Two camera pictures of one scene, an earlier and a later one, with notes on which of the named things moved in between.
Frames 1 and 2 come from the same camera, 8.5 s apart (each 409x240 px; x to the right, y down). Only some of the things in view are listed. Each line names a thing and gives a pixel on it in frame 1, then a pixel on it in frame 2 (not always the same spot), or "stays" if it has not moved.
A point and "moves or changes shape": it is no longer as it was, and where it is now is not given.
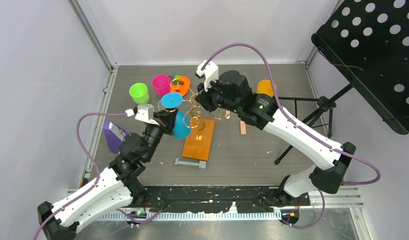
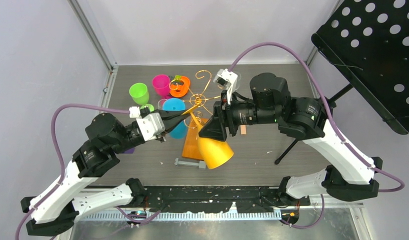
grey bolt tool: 201,164 stays
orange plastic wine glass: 265,86 moves or changes shape
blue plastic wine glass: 181,129 moves or changes shape
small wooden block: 243,127 stays
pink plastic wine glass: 161,84 stays
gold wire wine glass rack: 200,122 stays
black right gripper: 204,97 to 215,127
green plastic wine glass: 139,93 stays
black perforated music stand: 372,44 stays
